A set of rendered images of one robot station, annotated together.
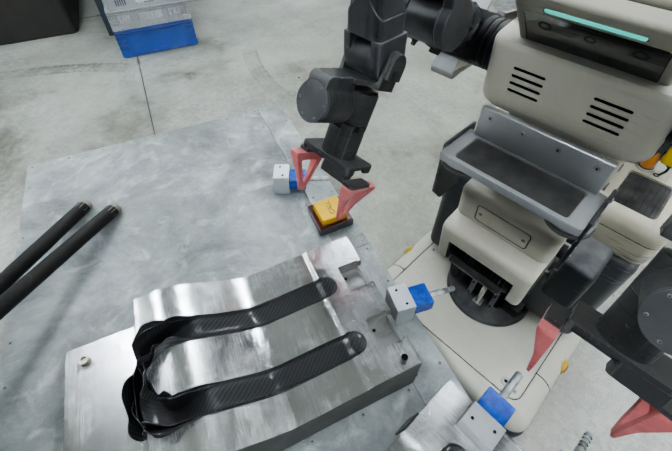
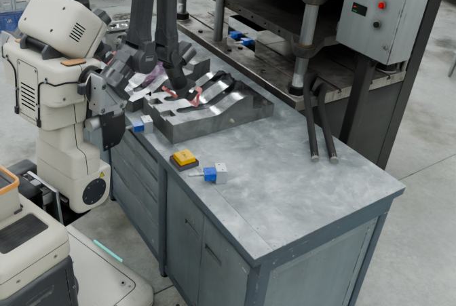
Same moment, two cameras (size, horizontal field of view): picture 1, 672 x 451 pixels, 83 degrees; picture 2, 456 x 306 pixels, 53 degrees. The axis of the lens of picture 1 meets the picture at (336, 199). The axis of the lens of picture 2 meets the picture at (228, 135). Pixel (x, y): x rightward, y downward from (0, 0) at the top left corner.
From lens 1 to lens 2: 1.96 m
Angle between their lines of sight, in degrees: 100
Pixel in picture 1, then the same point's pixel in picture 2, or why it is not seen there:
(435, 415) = (139, 96)
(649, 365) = not seen: hidden behind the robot
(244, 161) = (256, 195)
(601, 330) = (104, 46)
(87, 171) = (361, 184)
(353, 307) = (168, 105)
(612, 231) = not seen: outside the picture
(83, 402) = (256, 96)
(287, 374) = not seen: hidden behind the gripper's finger
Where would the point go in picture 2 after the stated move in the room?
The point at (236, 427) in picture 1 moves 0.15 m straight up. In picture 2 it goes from (202, 80) to (204, 48)
